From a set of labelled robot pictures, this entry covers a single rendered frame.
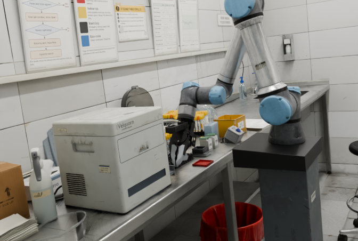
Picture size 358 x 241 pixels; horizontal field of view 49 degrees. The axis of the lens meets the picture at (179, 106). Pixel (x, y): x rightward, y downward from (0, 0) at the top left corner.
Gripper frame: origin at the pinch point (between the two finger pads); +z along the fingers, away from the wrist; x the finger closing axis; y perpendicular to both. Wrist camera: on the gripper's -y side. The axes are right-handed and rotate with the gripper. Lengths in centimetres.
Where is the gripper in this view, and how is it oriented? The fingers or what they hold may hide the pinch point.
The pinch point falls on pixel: (176, 163)
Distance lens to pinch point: 160.6
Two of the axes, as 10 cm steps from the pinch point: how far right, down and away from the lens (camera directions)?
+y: 5.1, 3.3, 8.0
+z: -1.5, 9.4, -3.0
